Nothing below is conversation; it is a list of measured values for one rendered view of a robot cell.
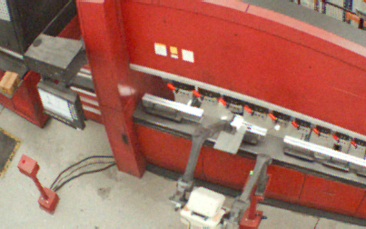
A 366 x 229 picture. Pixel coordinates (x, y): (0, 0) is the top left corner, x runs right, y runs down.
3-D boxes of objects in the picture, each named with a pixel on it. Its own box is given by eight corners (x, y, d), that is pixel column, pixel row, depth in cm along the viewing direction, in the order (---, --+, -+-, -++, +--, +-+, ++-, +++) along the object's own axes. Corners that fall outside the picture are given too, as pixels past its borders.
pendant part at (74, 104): (44, 113, 447) (35, 86, 418) (51, 102, 453) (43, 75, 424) (83, 131, 433) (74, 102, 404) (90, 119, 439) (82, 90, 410)
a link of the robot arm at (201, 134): (190, 129, 385) (204, 134, 382) (200, 124, 397) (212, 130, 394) (174, 188, 400) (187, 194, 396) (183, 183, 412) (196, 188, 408)
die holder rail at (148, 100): (143, 105, 489) (142, 98, 482) (146, 100, 492) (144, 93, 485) (201, 123, 475) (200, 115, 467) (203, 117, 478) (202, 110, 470)
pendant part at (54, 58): (44, 117, 462) (23, 54, 394) (56, 96, 474) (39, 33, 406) (85, 138, 446) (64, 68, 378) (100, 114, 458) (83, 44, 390)
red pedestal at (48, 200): (38, 207, 530) (14, 167, 463) (46, 191, 543) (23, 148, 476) (52, 215, 524) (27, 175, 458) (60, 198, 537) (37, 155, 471)
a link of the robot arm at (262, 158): (258, 149, 388) (270, 154, 385) (260, 152, 401) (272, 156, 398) (230, 208, 383) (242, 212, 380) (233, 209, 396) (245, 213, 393)
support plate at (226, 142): (213, 147, 446) (213, 147, 446) (226, 121, 460) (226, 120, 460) (235, 154, 441) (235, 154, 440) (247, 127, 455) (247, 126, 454)
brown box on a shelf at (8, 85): (-5, 90, 505) (-7, 83, 495) (7, 73, 517) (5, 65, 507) (10, 99, 495) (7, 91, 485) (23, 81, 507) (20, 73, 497)
